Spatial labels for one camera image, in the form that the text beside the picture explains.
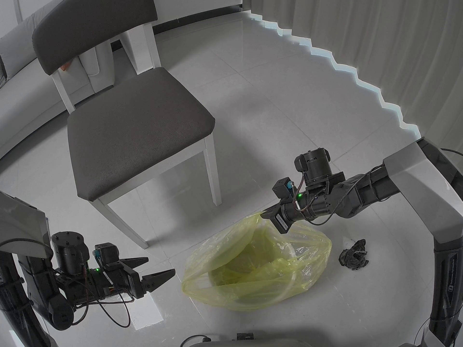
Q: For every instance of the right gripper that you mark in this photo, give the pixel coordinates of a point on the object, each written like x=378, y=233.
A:
x=294, y=211

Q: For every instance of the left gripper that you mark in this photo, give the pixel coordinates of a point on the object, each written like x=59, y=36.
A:
x=128, y=281

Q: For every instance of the yellow plastic bag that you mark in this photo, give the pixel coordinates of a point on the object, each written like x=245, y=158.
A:
x=307, y=244

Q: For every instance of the black plastic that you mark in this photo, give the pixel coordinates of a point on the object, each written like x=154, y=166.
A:
x=353, y=258

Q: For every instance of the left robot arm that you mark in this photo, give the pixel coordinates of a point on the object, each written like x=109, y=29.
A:
x=25, y=226

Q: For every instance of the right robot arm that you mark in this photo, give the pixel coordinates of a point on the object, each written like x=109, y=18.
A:
x=408, y=172

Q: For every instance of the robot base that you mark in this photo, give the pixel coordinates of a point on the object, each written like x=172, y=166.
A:
x=246, y=343

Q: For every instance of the dark grey white chair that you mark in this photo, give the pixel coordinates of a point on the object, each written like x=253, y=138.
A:
x=137, y=132

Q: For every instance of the white curtain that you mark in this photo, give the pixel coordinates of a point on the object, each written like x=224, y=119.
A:
x=361, y=31

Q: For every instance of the pale grey sofa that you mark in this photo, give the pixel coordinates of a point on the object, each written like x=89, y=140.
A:
x=25, y=103

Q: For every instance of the white small cabinet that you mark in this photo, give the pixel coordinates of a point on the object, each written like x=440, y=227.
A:
x=99, y=67

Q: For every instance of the small orange object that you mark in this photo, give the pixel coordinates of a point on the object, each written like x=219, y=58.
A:
x=65, y=66

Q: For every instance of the white curved pole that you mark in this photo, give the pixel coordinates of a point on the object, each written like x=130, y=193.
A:
x=16, y=2

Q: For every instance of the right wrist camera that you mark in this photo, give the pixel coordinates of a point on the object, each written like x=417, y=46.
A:
x=283, y=187

